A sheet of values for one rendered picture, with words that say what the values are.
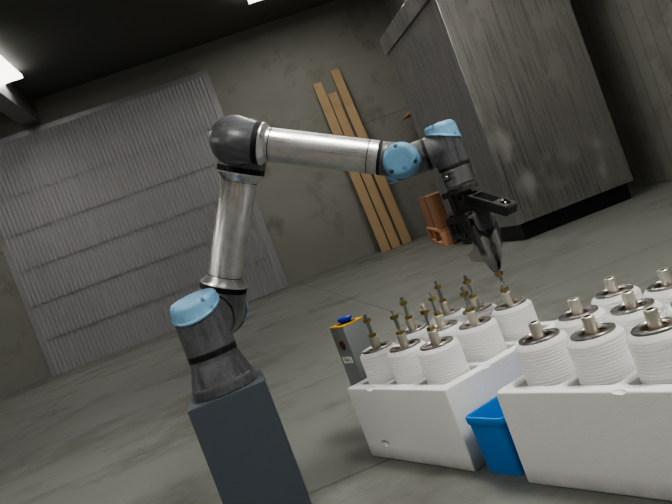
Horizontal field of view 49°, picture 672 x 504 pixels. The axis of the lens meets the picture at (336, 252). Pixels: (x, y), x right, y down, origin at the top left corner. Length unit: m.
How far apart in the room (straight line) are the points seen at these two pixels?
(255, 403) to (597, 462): 0.74
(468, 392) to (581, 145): 3.96
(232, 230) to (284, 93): 8.18
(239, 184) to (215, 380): 0.46
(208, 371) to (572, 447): 0.79
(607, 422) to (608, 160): 4.29
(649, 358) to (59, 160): 9.11
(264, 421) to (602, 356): 0.77
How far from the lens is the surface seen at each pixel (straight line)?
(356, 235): 9.81
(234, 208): 1.78
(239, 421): 1.68
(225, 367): 1.69
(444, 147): 1.71
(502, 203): 1.68
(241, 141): 1.64
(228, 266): 1.80
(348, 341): 1.93
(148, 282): 9.67
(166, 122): 9.80
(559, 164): 5.31
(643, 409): 1.22
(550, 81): 5.38
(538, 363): 1.35
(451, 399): 1.54
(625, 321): 1.36
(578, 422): 1.31
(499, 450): 1.50
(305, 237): 9.72
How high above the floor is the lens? 0.57
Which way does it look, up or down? 2 degrees down
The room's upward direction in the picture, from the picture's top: 21 degrees counter-clockwise
